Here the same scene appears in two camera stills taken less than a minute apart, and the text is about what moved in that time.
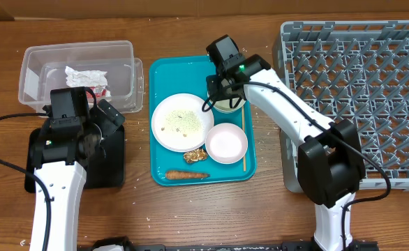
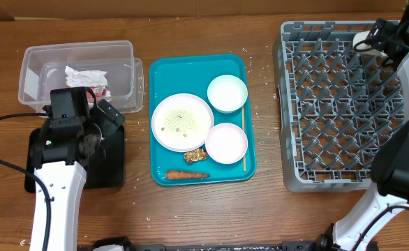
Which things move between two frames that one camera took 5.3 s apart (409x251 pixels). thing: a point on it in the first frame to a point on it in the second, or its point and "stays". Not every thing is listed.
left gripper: [107, 125] stays
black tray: [107, 172] stays
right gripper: [215, 84] to [380, 34]
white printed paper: [85, 79] stays
